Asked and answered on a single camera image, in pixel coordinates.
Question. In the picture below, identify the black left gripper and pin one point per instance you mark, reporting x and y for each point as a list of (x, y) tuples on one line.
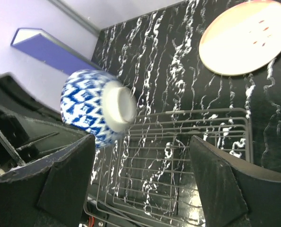
[(29, 130)]

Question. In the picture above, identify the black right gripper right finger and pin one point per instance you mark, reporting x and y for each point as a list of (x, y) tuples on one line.
[(234, 192)]

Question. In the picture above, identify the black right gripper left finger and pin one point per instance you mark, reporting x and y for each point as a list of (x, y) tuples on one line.
[(49, 192)]

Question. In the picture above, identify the blue white patterned bowl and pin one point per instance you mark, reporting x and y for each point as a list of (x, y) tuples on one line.
[(98, 103)]

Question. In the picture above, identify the pink beige plate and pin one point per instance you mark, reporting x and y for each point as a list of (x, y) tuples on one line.
[(243, 38)]

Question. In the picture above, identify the purple ring binder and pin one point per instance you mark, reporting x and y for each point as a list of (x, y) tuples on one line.
[(44, 47)]

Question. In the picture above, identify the black wire dish rack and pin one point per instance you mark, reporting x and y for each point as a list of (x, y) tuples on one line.
[(146, 178)]

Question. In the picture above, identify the aluminium frame post left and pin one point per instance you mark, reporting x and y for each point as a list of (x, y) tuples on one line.
[(74, 15)]

